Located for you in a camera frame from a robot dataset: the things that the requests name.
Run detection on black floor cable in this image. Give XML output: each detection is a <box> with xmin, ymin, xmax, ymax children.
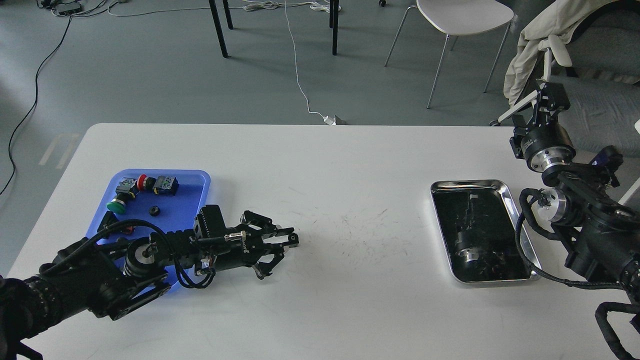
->
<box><xmin>0</xmin><ymin>0</ymin><xmax>108</xmax><ymax>196</ymax></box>

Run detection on steel metal tray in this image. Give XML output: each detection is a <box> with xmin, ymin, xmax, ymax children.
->
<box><xmin>430</xmin><ymin>179</ymin><xmax>539</xmax><ymax>286</ymax></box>

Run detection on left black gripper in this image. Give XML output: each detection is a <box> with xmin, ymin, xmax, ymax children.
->
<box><xmin>198</xmin><ymin>210</ymin><xmax>300</xmax><ymax>280</ymax></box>

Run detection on black selector switch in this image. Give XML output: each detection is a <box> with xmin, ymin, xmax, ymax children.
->
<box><xmin>97</xmin><ymin>210</ymin><xmax>135</xmax><ymax>239</ymax></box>

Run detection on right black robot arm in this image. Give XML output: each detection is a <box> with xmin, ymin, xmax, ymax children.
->
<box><xmin>510</xmin><ymin>79</ymin><xmax>639</xmax><ymax>360</ymax></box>

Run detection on red emergency stop button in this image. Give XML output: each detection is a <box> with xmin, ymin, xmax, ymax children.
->
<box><xmin>135</xmin><ymin>173</ymin><xmax>157</xmax><ymax>192</ymax></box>

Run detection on white power adapter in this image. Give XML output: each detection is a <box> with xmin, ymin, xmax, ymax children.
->
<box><xmin>323</xmin><ymin>115</ymin><xmax>346</xmax><ymax>126</ymax></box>

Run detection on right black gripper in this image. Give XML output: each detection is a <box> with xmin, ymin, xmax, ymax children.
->
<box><xmin>509</xmin><ymin>79</ymin><xmax>576</xmax><ymax>173</ymax></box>

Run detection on small black gear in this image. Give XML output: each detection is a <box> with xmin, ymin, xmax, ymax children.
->
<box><xmin>147</xmin><ymin>205</ymin><xmax>162</xmax><ymax>217</ymax></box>

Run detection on green push button switch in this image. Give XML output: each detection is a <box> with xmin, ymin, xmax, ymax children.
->
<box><xmin>106</xmin><ymin>177</ymin><xmax>139</xmax><ymax>215</ymax></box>

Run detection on beige jacket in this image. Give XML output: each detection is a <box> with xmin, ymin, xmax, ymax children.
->
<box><xmin>503</xmin><ymin>0</ymin><xmax>612</xmax><ymax>107</ymax></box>

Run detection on white floor cable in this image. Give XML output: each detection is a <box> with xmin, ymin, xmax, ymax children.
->
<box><xmin>107</xmin><ymin>0</ymin><xmax>343</xmax><ymax>121</ymax></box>

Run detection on blue plastic tray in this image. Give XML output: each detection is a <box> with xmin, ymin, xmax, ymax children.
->
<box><xmin>86</xmin><ymin>169</ymin><xmax>211</xmax><ymax>291</ymax></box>

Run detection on white chair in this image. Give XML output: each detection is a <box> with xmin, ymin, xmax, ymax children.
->
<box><xmin>384</xmin><ymin>0</ymin><xmax>515</xmax><ymax>109</ymax></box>

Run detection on black table legs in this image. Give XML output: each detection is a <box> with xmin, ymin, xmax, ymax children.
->
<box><xmin>208</xmin><ymin>0</ymin><xmax>340</xmax><ymax>58</ymax></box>

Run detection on black switch contact block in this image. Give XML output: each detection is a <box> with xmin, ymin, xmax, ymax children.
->
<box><xmin>151</xmin><ymin>175</ymin><xmax>179</xmax><ymax>196</ymax></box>

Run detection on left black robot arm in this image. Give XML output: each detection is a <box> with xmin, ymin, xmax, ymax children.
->
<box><xmin>1</xmin><ymin>204</ymin><xmax>299</xmax><ymax>360</ymax></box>

